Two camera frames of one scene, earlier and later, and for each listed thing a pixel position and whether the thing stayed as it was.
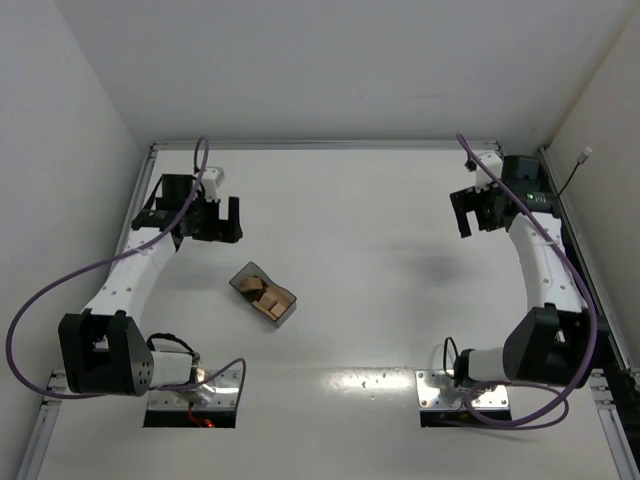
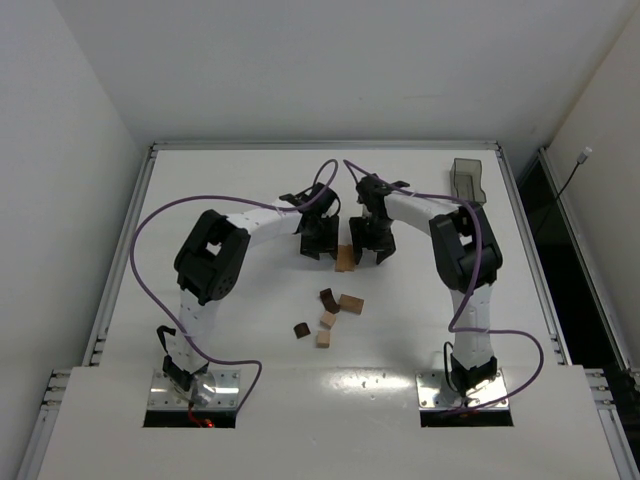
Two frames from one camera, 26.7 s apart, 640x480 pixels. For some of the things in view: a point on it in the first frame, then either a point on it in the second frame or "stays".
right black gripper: [470, 203] → [372, 239]
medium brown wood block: [250, 284] → [351, 304]
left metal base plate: [221, 393] stays
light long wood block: [271, 303] → [344, 258]
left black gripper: [213, 228] → [319, 238]
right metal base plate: [435, 390] stays
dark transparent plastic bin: [253, 270] → [465, 179]
